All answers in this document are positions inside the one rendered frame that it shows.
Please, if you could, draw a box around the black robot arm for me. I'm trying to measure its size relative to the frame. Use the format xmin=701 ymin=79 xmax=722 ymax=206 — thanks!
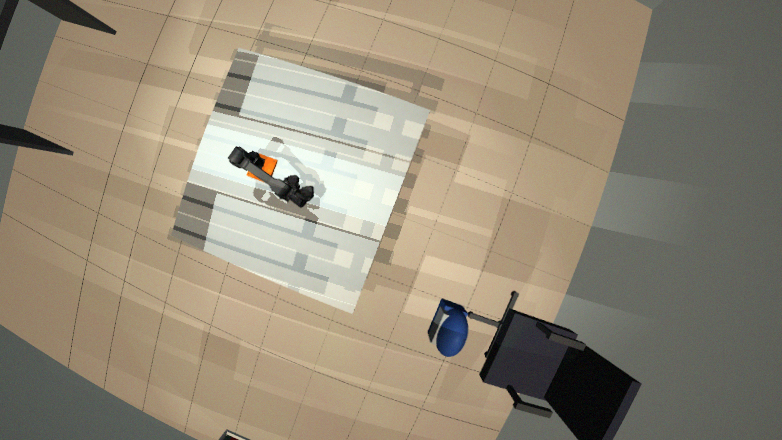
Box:
xmin=228 ymin=146 xmax=307 ymax=208

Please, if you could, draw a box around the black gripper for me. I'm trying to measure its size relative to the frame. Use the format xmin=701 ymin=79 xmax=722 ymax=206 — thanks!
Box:
xmin=295 ymin=186 xmax=314 ymax=197

